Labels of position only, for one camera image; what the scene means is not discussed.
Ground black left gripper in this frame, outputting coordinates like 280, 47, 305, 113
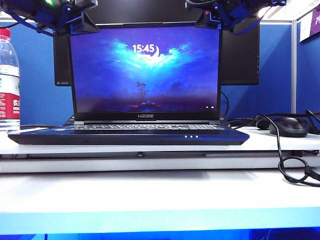
37, 0, 100, 35

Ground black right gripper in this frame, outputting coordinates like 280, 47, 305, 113
186, 0, 253, 28

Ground black Hasee laptop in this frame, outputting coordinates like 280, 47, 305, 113
7, 21, 250, 146

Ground black computer monitor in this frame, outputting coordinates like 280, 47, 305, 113
53, 0, 261, 87

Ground water bottle with red cap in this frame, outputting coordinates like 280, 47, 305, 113
0, 27, 21, 131

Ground purple and white sign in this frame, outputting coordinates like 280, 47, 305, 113
299, 11, 320, 43

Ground white desk riser platform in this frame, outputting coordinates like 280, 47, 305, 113
0, 126, 320, 175

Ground black grey Logitech mouse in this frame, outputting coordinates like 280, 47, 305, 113
268, 116, 310, 138

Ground thin black monitor cable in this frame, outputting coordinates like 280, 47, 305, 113
219, 91, 230, 118

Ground grey partition post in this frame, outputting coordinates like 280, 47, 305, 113
291, 19, 298, 116

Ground long black cable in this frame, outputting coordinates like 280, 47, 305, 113
228, 113, 320, 188

